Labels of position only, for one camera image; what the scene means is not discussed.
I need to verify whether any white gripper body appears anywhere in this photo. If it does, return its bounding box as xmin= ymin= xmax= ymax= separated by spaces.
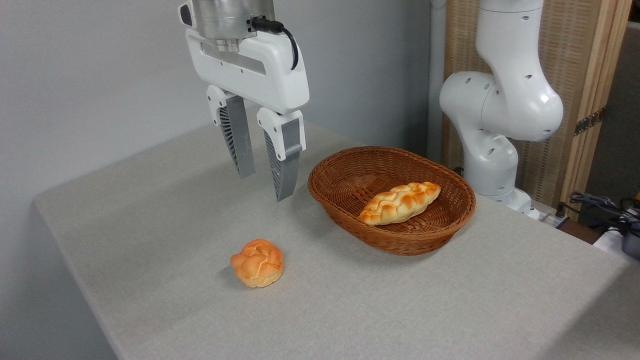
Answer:
xmin=185 ymin=27 xmax=310 ymax=115

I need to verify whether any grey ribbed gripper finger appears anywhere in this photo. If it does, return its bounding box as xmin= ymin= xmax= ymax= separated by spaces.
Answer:
xmin=206 ymin=85 xmax=256 ymax=179
xmin=256 ymin=107 xmax=306 ymax=202

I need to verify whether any long braided bread loaf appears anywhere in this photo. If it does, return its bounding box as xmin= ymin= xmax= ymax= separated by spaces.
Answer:
xmin=357 ymin=181 xmax=442 ymax=227

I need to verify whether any round orange bread bun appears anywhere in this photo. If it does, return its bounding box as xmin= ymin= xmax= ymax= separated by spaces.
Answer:
xmin=230 ymin=239 xmax=284 ymax=289

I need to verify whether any brown wicker basket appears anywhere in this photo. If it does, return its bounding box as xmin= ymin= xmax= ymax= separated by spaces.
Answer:
xmin=307 ymin=146 xmax=477 ymax=257

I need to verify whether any white power strip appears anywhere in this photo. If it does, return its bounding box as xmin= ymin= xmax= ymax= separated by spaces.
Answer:
xmin=530 ymin=202 xmax=568 ymax=228

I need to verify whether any metal screen hinge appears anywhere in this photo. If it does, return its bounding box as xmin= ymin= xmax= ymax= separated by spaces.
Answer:
xmin=574 ymin=106 xmax=607 ymax=136

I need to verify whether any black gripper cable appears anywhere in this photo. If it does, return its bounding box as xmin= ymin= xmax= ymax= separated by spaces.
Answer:
xmin=250 ymin=16 xmax=300 ymax=71

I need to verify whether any dark cable bundle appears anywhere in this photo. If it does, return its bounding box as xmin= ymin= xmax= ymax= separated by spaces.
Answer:
xmin=559 ymin=191 xmax=640 ymax=237

